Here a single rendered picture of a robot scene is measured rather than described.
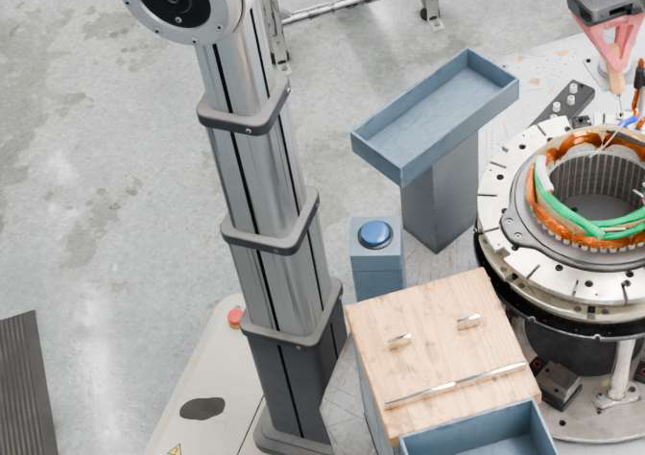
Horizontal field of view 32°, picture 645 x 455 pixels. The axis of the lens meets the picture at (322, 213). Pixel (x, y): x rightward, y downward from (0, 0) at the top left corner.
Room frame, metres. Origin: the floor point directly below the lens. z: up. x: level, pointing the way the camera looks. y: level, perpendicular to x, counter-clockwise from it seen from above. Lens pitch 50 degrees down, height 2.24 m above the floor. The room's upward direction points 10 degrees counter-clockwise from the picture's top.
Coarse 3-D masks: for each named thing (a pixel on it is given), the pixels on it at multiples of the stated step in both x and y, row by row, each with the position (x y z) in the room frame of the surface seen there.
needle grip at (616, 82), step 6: (612, 48) 0.91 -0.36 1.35; (618, 48) 0.91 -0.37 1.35; (618, 54) 0.91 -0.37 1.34; (606, 60) 0.91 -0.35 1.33; (606, 66) 0.91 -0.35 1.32; (612, 72) 0.90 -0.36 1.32; (618, 72) 0.90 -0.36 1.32; (612, 78) 0.90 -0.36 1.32; (618, 78) 0.90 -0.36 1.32; (612, 84) 0.90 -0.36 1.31; (618, 84) 0.90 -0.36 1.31; (624, 84) 0.90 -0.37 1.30; (612, 90) 0.90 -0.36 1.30; (618, 90) 0.89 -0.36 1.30; (624, 90) 0.89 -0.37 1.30
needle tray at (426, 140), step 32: (448, 64) 1.24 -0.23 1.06; (480, 64) 1.24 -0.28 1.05; (416, 96) 1.20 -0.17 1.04; (448, 96) 1.21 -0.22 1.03; (480, 96) 1.19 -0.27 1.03; (512, 96) 1.17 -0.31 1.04; (384, 128) 1.16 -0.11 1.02; (416, 128) 1.15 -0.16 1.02; (448, 128) 1.14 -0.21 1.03; (480, 128) 1.13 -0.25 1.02; (384, 160) 1.07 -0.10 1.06; (416, 160) 1.06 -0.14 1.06; (448, 160) 1.11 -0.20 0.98; (416, 192) 1.13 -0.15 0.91; (448, 192) 1.11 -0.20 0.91; (416, 224) 1.13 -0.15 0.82; (448, 224) 1.11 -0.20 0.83
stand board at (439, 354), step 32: (416, 288) 0.83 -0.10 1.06; (448, 288) 0.82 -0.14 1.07; (480, 288) 0.82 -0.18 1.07; (352, 320) 0.80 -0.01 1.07; (384, 320) 0.79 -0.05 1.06; (416, 320) 0.78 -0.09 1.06; (448, 320) 0.78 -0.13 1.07; (384, 352) 0.74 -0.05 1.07; (416, 352) 0.74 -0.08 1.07; (448, 352) 0.73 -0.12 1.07; (480, 352) 0.72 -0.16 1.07; (512, 352) 0.71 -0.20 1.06; (384, 384) 0.70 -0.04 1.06; (416, 384) 0.69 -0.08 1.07; (480, 384) 0.68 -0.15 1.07; (512, 384) 0.67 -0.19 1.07; (384, 416) 0.66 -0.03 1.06; (416, 416) 0.65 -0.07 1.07; (448, 416) 0.64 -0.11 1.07
